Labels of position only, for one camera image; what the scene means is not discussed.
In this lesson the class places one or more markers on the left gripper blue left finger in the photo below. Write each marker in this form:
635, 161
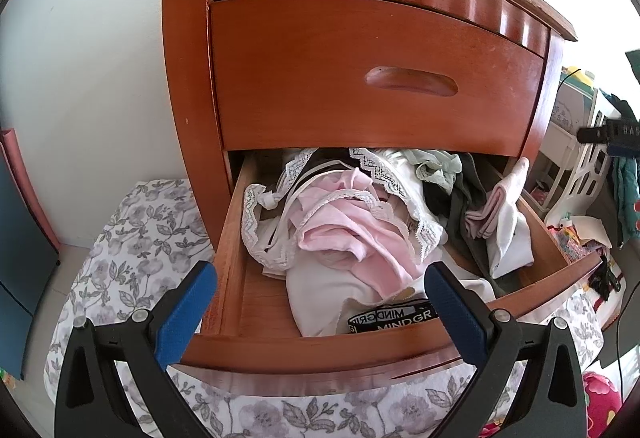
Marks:
91, 401

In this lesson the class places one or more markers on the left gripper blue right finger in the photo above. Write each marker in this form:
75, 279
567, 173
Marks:
550, 400

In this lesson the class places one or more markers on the light pink white cloth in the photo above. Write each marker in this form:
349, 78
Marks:
502, 225

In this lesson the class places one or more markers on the dark black garment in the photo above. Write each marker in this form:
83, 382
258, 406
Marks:
468, 193

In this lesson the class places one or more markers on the white plain cloth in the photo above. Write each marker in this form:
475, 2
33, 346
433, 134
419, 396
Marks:
327, 302

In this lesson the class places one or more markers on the mint green garment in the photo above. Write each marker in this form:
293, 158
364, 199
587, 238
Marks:
435, 166

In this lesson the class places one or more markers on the white plastic rack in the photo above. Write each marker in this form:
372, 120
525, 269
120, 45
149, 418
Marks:
566, 176

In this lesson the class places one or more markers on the red floral fabric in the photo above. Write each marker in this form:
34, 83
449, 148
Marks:
602, 402

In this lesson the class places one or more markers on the dark blue panel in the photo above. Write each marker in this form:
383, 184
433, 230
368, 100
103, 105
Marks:
27, 261

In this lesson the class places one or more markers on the grey floral bedsheet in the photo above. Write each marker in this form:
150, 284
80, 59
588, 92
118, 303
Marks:
152, 240

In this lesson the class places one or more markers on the open lower wooden drawer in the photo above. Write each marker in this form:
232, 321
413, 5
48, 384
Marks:
249, 329

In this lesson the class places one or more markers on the white lace-trimmed garment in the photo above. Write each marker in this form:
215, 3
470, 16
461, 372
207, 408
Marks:
393, 196

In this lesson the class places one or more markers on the pink fabric garment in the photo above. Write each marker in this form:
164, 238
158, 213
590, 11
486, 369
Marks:
341, 218

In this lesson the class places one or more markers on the brown wooden nightstand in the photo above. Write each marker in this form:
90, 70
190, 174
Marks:
532, 24

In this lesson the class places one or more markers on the closed upper wooden drawer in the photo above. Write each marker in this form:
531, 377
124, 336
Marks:
296, 73

